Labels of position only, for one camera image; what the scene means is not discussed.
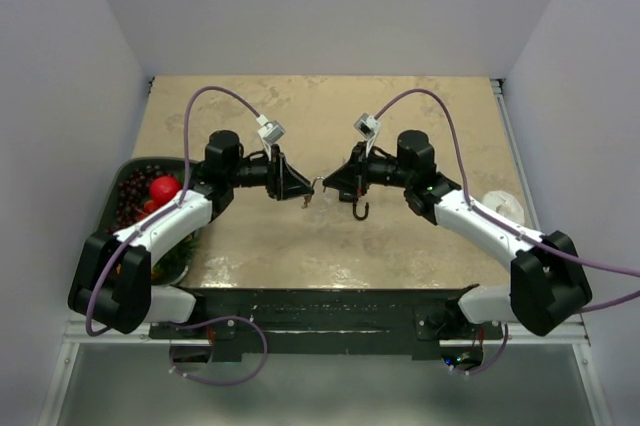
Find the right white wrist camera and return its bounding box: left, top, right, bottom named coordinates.
left=354, top=113, right=381, bottom=157

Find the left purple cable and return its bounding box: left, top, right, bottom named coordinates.
left=84, top=86, right=271, bottom=387

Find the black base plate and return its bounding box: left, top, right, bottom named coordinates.
left=87, top=285, right=506, bottom=365

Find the dark red grape bunch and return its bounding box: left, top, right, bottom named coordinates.
left=115, top=165, right=166, bottom=228

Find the black padlock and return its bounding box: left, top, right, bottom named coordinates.
left=338, top=191, right=370, bottom=221

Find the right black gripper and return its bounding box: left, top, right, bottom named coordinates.
left=323, top=142, right=413, bottom=199

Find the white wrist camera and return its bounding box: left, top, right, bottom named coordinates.
left=354, top=113, right=381, bottom=157
left=256, top=114, right=286, bottom=158

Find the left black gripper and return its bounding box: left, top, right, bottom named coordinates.
left=227, top=144, right=313, bottom=200

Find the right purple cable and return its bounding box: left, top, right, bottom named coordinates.
left=374, top=88, right=640, bottom=376

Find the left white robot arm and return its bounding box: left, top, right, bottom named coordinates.
left=68, top=130, right=313, bottom=338

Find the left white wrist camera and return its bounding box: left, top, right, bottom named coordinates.
left=256, top=114, right=286, bottom=158

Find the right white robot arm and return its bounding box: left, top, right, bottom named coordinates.
left=323, top=130, right=593, bottom=339

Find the dark green fruit tray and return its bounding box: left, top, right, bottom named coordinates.
left=85, top=156, right=211, bottom=290

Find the brass padlock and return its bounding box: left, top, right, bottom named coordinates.
left=311, top=176, right=325, bottom=192

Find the red toy apple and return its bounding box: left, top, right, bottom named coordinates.
left=149, top=175, right=182, bottom=204

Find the purple cable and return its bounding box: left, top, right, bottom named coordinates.
left=374, top=88, right=640, bottom=376
left=84, top=86, right=271, bottom=387

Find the aluminium frame rail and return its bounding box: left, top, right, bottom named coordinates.
left=62, top=313, right=590, bottom=345

